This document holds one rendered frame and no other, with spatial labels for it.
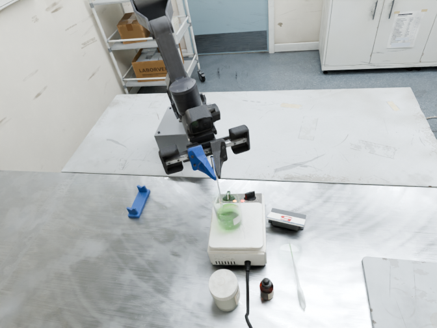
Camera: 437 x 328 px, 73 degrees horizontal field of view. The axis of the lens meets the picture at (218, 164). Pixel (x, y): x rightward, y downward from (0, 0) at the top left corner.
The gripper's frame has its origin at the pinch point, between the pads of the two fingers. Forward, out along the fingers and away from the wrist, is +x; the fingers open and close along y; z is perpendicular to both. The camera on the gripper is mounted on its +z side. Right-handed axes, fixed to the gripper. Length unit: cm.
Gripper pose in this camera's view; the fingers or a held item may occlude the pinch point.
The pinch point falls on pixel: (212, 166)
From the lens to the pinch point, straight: 57.3
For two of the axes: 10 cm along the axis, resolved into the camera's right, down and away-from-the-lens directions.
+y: 9.5, -2.9, 1.1
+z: -1.3, -7.0, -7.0
